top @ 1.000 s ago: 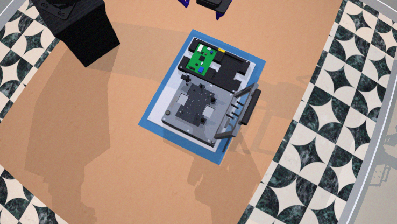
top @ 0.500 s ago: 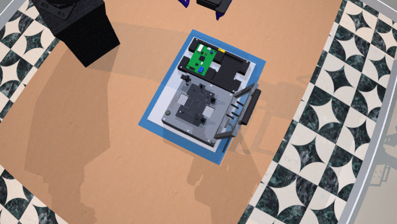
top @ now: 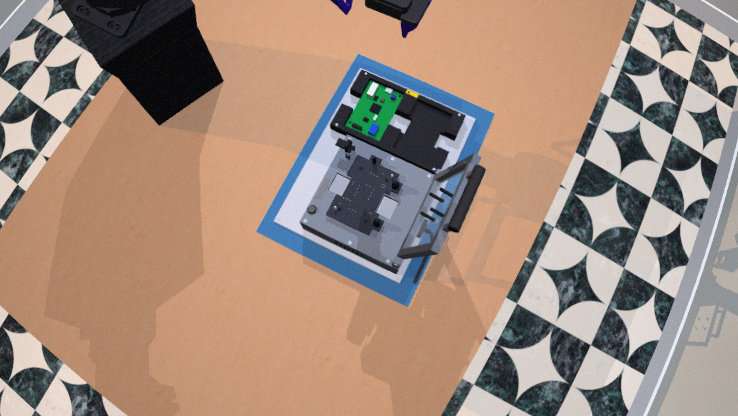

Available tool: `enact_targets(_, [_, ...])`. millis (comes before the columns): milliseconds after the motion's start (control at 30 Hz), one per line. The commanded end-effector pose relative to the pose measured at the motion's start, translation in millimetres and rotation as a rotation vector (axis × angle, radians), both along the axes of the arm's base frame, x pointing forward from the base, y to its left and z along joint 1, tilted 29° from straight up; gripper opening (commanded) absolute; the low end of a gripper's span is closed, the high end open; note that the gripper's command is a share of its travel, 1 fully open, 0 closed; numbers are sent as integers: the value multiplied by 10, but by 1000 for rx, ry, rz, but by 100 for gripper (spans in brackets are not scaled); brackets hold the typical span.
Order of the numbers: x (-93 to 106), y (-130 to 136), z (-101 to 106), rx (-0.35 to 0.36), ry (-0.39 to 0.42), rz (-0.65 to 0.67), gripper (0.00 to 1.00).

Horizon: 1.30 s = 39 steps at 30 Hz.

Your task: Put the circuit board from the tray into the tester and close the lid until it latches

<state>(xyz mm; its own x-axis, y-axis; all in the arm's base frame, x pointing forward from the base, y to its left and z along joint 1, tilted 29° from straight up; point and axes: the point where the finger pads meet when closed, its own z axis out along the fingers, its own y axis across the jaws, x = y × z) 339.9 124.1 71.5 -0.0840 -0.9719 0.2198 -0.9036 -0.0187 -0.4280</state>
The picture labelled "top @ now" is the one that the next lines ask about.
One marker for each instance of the green circuit board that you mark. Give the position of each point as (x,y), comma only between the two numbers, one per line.
(374,110)

